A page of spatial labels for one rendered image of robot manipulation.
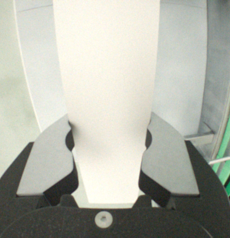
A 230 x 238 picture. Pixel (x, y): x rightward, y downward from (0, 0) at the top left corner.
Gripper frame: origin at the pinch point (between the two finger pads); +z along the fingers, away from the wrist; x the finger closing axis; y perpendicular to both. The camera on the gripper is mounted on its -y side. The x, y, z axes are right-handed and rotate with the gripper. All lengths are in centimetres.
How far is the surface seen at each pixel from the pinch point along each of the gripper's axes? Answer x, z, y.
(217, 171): 38, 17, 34
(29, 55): -26.6, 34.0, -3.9
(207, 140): 31.8, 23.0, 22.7
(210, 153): 35, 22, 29
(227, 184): 46, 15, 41
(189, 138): 24.7, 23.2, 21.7
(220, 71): 31.2, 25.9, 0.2
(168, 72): 18.0, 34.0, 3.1
